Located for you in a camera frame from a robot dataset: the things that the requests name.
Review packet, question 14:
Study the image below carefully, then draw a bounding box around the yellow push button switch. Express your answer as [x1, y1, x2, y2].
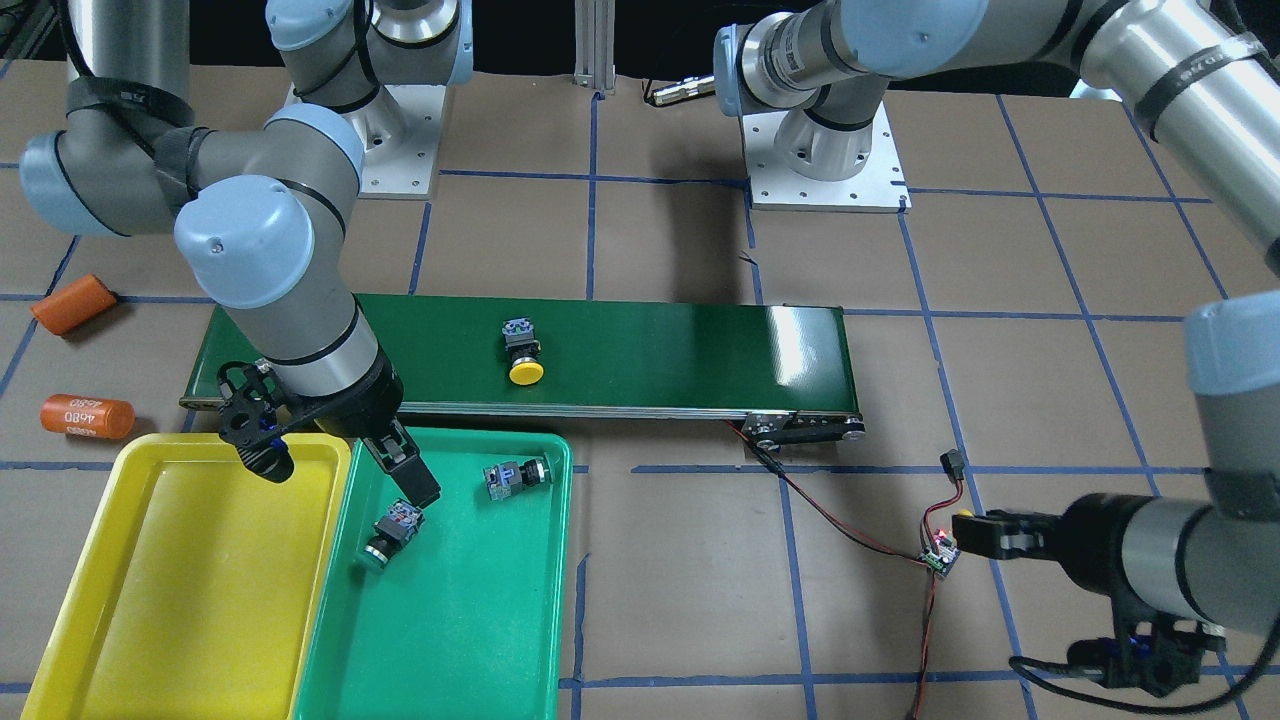
[500, 316, 545, 386]

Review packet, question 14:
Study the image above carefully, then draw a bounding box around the green conveyor belt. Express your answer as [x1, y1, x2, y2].
[180, 291, 863, 445]

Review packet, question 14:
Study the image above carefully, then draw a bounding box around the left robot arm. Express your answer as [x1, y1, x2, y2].
[710, 1, 1277, 635]

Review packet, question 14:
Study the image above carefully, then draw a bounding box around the plain orange cylinder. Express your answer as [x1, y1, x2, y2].
[29, 273, 120, 337]

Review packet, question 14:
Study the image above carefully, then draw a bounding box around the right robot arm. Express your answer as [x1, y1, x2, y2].
[19, 1, 474, 509]

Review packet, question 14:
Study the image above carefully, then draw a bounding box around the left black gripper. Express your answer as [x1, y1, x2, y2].
[952, 493, 1151, 596]

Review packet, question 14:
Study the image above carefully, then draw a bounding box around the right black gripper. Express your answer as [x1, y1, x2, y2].
[236, 350, 442, 509]

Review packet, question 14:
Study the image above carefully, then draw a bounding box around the aluminium frame post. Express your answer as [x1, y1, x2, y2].
[573, 0, 617, 96]

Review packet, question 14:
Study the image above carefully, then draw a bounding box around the small motor controller board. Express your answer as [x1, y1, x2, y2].
[919, 529, 963, 579]

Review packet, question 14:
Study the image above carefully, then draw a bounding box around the red black wire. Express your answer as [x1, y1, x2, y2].
[724, 420, 966, 720]

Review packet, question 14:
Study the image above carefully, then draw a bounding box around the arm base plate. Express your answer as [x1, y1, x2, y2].
[739, 104, 913, 213]
[308, 79, 447, 201]

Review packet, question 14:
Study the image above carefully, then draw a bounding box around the yellow plastic tray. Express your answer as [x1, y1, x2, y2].
[22, 433, 352, 719]

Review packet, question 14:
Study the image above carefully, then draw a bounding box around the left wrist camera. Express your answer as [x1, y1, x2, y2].
[1009, 600, 1226, 714]

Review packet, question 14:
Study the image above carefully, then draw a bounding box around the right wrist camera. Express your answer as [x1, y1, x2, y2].
[216, 359, 287, 451]

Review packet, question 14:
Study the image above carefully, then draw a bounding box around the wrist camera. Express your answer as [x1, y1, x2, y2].
[216, 359, 287, 451]
[1009, 600, 1226, 714]

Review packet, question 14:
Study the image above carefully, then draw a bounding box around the green push button switch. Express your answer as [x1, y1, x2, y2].
[483, 457, 553, 502]
[356, 500, 424, 571]

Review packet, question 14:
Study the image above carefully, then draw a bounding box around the orange cylinder with 4680 print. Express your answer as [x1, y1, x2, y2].
[38, 395, 136, 439]

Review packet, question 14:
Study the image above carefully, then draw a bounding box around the black inline connector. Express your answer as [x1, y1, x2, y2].
[940, 448, 966, 484]

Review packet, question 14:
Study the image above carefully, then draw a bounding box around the green plastic tray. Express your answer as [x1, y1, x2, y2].
[293, 427, 573, 719]

